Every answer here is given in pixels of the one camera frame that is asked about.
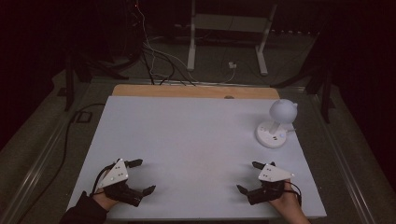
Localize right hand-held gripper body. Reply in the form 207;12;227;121
247;161;296;206

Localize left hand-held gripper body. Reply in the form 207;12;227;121
96;158;146;208

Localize person's left hand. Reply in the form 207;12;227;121
92;189;120;212

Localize person's right hand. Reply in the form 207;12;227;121
268;180;303;217

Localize white round desk lamp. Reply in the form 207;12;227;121
255;98;299;149

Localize black floor box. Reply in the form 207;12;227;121
74;110;93;124

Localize black stand legs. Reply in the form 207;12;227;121
63;50;131;112
270;60;336;124

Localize white metal stand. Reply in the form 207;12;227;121
186;0;278;77

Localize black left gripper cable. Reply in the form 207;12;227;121
90;163;117;197

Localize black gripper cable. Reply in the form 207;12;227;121
90;163;117;197
284;181;304;207

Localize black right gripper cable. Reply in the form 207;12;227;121
284;181;304;207

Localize long black floor cable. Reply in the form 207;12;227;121
18;103;106;224

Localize bundle of black cables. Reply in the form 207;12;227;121
140;46;196;87

